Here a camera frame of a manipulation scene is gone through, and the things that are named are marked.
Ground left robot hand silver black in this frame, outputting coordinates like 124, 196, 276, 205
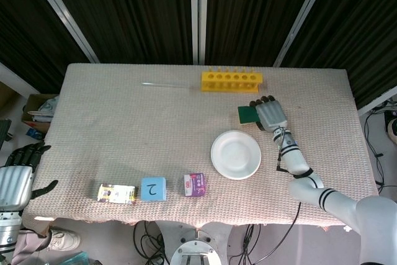
0, 140, 59, 210

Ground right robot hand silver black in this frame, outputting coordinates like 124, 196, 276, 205
249, 94, 288, 132

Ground green yellow sponge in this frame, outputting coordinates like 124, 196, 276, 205
238, 105, 261, 125

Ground white round plate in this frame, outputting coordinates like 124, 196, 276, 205
210, 130, 262, 181

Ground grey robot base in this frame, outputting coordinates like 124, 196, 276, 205
169, 224, 232, 265

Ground yellow test tube rack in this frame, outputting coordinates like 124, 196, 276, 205
200, 66, 265, 94

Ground pink trouser leg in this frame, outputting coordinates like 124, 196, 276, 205
12, 227, 52, 263

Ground white sneaker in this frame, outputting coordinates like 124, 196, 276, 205
48, 229, 81, 252

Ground brown cardboard box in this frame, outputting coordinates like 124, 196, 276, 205
20, 93, 60, 123

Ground yellow red cardboard pack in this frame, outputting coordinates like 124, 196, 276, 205
97, 183, 139, 205

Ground purple tissue pack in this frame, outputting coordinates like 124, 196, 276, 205
183, 173, 208, 198

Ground black curtain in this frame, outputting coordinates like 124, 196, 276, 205
280, 0, 397, 109
42, 0, 194, 64
205, 0, 323, 67
0, 0, 91, 94

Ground clear glass test tube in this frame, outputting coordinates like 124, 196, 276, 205
141, 81, 199, 89

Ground black white shoe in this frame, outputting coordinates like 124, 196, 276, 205
384, 109, 397, 145

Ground pink waffle tablecloth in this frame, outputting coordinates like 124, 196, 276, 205
21, 62, 380, 231

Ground blue foam cube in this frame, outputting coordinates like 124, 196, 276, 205
140, 177, 169, 202

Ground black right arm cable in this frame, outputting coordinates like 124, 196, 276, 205
275, 127, 295, 173

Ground white frame post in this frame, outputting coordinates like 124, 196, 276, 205
189, 0, 209, 65
24, 0, 100, 63
272, 0, 341, 67

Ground white frame beam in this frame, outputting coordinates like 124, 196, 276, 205
356, 86, 397, 117
0, 61, 41, 95

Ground black floor cables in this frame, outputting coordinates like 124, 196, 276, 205
133, 220, 167, 265
363, 99, 397, 188
229, 223, 264, 265

